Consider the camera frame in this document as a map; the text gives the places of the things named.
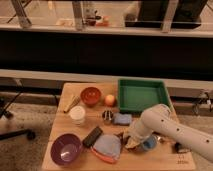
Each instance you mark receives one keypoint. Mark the dark red grapes bunch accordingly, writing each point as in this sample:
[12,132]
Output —
[122,139]

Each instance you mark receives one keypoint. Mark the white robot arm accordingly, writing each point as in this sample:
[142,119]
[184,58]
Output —
[157,119]

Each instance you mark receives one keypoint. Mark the red bowl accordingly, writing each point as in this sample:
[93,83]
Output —
[90,96]

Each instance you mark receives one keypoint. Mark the purple bowl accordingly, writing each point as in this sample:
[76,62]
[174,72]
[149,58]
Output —
[66,149]

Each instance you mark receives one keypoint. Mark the orange peach fruit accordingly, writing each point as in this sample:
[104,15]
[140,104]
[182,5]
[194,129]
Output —
[109,100]

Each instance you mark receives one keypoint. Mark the green plastic tray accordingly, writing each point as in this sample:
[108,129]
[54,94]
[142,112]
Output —
[134,96]

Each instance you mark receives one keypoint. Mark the dark striped round object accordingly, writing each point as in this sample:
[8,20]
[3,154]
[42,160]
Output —
[107,115]

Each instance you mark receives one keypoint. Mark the blue sponge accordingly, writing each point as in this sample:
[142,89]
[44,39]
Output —
[122,119]

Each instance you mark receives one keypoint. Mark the white plastic cup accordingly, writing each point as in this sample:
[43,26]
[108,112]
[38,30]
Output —
[77,115]

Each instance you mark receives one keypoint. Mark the light blue cloth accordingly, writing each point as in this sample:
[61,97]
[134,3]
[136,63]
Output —
[108,145]

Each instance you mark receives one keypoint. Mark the black rectangular block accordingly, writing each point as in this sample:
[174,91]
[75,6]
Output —
[91,138]

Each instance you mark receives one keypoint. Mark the blue cup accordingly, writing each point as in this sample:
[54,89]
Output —
[150,143]

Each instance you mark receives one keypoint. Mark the orange carrot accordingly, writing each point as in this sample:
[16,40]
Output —
[103,157]

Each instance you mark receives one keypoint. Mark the small black white object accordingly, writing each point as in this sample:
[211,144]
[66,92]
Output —
[181,149]

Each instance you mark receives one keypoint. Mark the black chair base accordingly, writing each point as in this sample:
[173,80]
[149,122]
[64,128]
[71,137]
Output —
[7,123]

